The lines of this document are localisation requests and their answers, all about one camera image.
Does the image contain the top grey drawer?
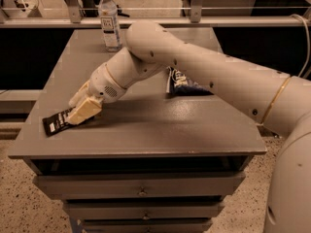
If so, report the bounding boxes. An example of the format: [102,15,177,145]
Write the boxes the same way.
[33,172,245,200]

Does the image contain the grey drawer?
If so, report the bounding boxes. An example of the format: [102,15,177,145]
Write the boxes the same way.
[33,172,245,200]
[63,201,225,220]
[82,218,212,233]

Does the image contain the bottom grey drawer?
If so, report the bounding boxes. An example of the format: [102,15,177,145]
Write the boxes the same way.
[82,218,212,233]

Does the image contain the blue chip bag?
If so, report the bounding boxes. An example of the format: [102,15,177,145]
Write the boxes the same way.
[166,67,211,96]

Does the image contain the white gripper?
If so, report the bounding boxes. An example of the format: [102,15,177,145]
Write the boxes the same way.
[66,63,126,125]

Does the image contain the middle grey drawer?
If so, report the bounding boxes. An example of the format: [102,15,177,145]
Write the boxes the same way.
[63,201,225,220]

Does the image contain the clear plastic water bottle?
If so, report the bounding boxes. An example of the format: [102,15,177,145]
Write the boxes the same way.
[98,0,122,51]

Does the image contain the white cable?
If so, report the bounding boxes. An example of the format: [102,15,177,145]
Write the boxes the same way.
[290,13,311,80]

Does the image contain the black rxbar chocolate wrapper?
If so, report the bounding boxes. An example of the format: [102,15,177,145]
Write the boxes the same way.
[42,107,95,138]

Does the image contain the grey drawer cabinet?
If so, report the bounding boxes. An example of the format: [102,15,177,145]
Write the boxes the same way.
[7,27,268,233]

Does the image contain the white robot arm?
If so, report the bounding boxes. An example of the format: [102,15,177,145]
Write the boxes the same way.
[67,20,311,233]

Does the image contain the metal railing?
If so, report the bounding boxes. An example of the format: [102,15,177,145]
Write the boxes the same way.
[0,0,310,28]

